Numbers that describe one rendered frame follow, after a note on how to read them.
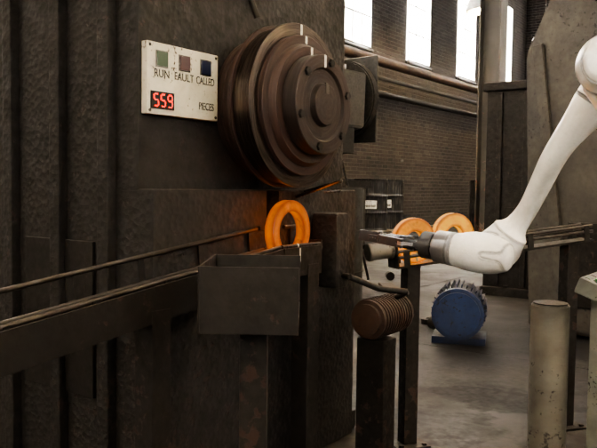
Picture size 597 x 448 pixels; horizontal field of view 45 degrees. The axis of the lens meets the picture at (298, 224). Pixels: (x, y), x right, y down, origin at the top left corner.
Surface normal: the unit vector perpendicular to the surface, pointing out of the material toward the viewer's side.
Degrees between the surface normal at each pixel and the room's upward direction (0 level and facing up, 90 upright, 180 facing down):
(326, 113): 90
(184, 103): 90
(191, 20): 90
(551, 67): 90
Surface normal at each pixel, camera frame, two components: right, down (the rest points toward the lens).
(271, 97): -0.16, 0.03
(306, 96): 0.81, 0.04
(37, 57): -0.58, 0.04
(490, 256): -0.37, 0.00
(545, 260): -0.76, 0.03
